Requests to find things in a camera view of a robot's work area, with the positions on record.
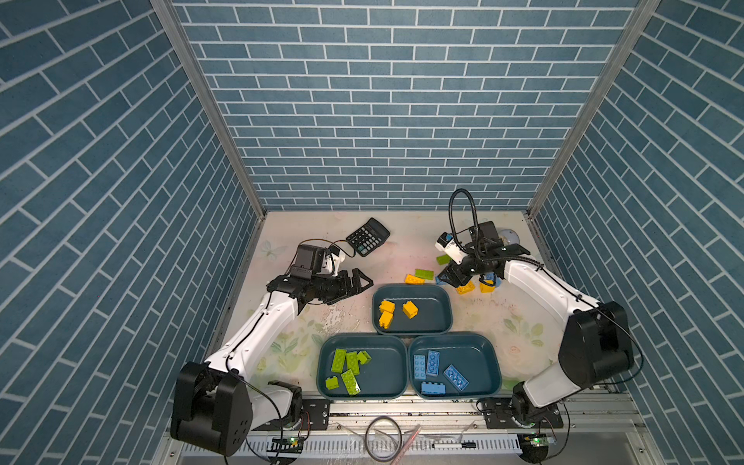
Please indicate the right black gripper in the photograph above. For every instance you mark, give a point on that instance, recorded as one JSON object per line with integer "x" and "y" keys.
{"x": 454, "y": 277}

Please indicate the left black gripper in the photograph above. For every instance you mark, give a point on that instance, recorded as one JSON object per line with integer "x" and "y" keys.
{"x": 346, "y": 290}

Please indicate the small yellow lego brick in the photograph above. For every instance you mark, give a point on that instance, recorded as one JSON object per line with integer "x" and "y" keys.
{"x": 410, "y": 309}

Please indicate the small green lego brick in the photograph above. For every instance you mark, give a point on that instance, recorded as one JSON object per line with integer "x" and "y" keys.
{"x": 363, "y": 357}

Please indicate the blue upturned lego brick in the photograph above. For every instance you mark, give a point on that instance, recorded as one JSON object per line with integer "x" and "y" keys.
{"x": 419, "y": 367}

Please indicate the blue lego brick top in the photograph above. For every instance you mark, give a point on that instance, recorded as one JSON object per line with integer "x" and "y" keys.
{"x": 432, "y": 389}

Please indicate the yellow square lego brick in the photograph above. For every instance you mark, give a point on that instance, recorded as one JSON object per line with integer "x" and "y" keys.
{"x": 385, "y": 320}

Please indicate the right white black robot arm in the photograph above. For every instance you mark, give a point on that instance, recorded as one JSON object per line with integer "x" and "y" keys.
{"x": 596, "y": 343}

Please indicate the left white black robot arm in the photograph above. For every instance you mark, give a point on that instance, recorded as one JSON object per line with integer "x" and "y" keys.
{"x": 215, "y": 404}

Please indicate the yellow flat lego plate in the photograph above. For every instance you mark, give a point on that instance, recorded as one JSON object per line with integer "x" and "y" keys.
{"x": 466, "y": 289}

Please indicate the small yellow wedge lego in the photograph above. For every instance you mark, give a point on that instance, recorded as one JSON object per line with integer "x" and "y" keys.
{"x": 487, "y": 287}

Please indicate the black desk calculator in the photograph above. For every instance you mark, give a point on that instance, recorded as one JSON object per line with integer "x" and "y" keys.
{"x": 369, "y": 237}

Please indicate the top teal plastic bin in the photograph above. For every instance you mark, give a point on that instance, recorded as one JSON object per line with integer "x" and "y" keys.
{"x": 435, "y": 315}

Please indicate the bottom left teal bin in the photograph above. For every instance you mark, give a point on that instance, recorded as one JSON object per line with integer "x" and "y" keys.
{"x": 383, "y": 378}

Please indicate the bottom right teal bin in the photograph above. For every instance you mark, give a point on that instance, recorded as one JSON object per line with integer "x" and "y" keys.
{"x": 471, "y": 353}

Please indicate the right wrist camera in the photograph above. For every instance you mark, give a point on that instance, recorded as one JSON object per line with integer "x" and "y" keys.
{"x": 446, "y": 244}

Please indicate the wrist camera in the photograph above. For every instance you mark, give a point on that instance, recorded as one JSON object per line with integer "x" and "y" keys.
{"x": 446, "y": 244}
{"x": 333, "y": 258}

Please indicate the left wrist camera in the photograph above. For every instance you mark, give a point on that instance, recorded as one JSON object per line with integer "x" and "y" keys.
{"x": 333, "y": 258}

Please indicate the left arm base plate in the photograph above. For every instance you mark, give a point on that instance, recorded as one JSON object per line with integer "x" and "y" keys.
{"x": 311, "y": 414}

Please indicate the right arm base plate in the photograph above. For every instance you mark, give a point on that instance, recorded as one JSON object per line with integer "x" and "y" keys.
{"x": 506, "y": 413}

